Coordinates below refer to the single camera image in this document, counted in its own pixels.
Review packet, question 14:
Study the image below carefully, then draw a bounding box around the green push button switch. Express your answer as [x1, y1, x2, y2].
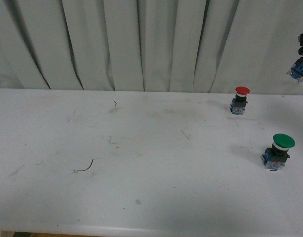
[262, 133, 296, 170]

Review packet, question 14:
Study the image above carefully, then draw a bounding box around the red push button switch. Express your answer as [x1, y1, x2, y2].
[230, 86, 250, 115]

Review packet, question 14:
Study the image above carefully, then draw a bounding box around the long curved wire scrap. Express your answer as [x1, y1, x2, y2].
[73, 159, 94, 173]

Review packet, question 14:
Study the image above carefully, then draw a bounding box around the yellow push button switch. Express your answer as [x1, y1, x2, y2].
[287, 57, 303, 82]

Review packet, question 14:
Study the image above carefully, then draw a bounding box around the white pleated curtain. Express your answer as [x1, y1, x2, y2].
[0, 0, 303, 95]

